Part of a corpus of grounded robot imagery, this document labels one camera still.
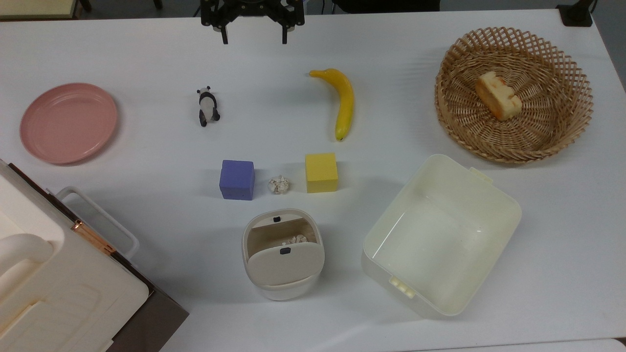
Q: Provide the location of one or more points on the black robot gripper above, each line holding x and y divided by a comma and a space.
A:
252, 10

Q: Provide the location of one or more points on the beige dustbin swing lid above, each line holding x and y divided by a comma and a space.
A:
285, 266

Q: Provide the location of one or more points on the small white dustbin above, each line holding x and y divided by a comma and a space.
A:
281, 292

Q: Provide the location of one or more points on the small panda toy figure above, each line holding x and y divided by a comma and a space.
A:
208, 103

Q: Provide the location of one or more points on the yellow toy banana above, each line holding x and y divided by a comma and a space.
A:
344, 100

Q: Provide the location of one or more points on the dark chair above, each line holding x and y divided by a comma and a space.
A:
386, 5

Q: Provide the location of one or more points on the purple foam cube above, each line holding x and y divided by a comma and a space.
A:
237, 179

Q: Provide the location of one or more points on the crumpled white paper ball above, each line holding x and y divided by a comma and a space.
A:
279, 185

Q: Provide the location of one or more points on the yellow foam cube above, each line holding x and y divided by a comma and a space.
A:
321, 172

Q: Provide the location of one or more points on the pink round plate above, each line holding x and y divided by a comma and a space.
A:
68, 122

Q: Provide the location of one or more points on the crumpled paper trash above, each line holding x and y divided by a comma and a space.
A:
296, 239

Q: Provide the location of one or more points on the wooden side table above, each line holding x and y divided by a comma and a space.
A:
34, 7

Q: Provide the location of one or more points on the toy bread slice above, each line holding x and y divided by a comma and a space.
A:
499, 96

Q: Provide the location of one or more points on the cream plastic storage box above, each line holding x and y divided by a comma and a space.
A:
440, 239

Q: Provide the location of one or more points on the brown case base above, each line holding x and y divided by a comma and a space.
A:
151, 320

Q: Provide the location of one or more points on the woven wicker basket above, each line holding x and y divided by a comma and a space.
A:
547, 132

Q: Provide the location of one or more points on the black table clamp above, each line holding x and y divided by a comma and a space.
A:
576, 13

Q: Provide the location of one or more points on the white moulded plastic case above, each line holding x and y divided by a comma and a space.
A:
54, 298

